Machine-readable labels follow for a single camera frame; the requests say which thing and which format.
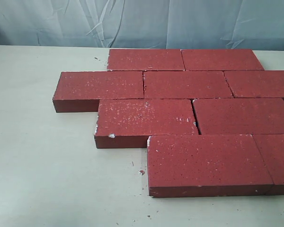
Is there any red brick right second row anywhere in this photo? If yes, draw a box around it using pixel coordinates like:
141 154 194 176
224 70 284 100

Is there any red brick right third row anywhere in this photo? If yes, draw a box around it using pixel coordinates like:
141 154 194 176
193 98 284 135

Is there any blue wrinkled backdrop cloth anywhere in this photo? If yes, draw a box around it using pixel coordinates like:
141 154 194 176
0 0 284 51

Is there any red brick front large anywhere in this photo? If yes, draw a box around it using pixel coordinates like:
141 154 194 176
147 134 274 198

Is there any red brick diagonal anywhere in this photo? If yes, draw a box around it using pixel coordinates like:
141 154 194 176
143 71 233 99

